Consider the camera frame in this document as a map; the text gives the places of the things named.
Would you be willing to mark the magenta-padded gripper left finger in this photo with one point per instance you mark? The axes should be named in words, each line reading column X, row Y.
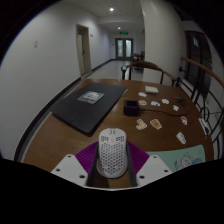
column 68, row 166

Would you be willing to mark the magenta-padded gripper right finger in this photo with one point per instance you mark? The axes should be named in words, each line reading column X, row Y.
column 153, row 166

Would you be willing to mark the white perforated computer mouse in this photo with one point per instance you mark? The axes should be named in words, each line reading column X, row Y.
column 112, row 150

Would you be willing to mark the green cartoon mouse pad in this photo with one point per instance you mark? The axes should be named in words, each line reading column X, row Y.
column 181, row 160

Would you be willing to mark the white cartoon sticker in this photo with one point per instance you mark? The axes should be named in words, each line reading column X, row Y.
column 181, row 137

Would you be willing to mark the orange cartoon sticker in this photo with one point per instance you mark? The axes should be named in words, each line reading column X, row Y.
column 155, row 123
column 141, row 124

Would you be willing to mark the red and white sticker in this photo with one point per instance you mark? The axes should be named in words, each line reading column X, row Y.
column 184, row 120

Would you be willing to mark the small white sticker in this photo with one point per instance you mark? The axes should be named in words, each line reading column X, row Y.
column 175, row 108
column 142, row 94
column 165, row 100
column 155, row 103

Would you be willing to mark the black closed laptop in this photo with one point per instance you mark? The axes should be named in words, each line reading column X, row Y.
column 86, row 106

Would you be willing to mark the small black box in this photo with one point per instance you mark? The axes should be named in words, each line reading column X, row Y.
column 131, row 107

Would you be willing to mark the small orange sticker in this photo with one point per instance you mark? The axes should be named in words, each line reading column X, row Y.
column 142, row 102

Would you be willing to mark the small white block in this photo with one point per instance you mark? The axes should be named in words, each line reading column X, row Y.
column 151, row 89

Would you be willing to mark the wooden armchair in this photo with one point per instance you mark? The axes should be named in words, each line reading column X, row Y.
column 146, row 64

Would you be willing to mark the dark hallway chair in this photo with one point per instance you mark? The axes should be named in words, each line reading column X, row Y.
column 137, row 58

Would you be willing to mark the wooden-topped black metal railing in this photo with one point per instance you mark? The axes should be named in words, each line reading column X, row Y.
column 203, row 68

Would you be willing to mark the dark window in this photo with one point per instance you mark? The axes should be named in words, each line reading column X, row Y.
column 196, row 60

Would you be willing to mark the pale side door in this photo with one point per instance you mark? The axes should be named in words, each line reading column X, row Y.
column 85, row 50

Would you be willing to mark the glazed double door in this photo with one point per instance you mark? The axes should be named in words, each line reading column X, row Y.
column 124, row 48

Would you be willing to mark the green exit sign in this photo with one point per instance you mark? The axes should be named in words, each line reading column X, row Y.
column 123, row 33

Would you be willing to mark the round ceiling light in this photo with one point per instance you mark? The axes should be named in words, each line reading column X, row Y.
column 119, row 28
column 111, row 9

